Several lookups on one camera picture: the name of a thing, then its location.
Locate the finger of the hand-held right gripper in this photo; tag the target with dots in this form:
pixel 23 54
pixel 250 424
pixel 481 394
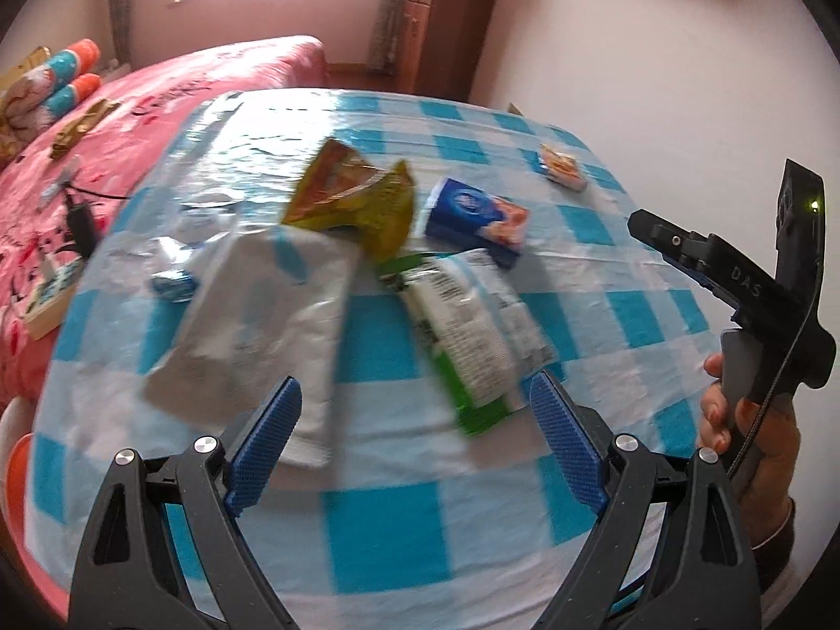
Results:
pixel 663 233
pixel 712 279

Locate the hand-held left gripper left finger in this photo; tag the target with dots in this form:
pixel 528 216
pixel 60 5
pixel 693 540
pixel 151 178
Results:
pixel 262 446

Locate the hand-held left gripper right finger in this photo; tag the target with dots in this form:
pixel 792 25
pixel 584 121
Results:
pixel 564 440

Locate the white feather-print plastic bag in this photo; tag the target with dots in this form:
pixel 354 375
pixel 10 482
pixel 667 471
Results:
pixel 262 328

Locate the small orange packet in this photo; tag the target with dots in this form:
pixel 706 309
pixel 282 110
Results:
pixel 561 167

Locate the white green plastic packet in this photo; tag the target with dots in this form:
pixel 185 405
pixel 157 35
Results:
pixel 472 335

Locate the white blue mask packet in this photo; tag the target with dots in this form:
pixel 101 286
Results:
pixel 174 285

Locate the blue box with orange picture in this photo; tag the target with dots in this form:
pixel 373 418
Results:
pixel 466 210

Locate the orange bin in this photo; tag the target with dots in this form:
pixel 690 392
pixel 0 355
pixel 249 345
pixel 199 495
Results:
pixel 16 472

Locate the yellow green snack packet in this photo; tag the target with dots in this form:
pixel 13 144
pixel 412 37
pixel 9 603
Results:
pixel 387 223

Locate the yellow red dates packet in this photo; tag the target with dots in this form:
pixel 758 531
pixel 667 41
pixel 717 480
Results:
pixel 328 184

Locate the person's right forearm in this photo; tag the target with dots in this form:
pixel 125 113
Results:
pixel 774 558

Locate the person's right hand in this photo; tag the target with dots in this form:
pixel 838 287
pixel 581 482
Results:
pixel 774 459

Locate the blue checkered tablecloth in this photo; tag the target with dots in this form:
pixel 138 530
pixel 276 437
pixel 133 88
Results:
pixel 380 538

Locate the cardboard piece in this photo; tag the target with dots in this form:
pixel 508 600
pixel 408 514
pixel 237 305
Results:
pixel 514 108

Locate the white power strip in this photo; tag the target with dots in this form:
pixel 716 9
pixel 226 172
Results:
pixel 49 295

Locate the wooden cabinet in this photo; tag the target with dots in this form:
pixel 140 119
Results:
pixel 446 33

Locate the small white packet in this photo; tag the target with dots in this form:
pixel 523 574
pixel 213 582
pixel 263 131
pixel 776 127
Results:
pixel 62 177

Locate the brown cloth strip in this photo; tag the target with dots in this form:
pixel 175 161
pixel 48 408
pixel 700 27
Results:
pixel 85 121

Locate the bed with pink sheet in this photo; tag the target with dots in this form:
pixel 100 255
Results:
pixel 197 79

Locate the orange teal bolster pillow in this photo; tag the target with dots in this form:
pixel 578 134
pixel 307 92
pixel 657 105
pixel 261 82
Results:
pixel 69 59
pixel 72 92

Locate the standing air conditioner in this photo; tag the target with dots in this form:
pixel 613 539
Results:
pixel 121 6

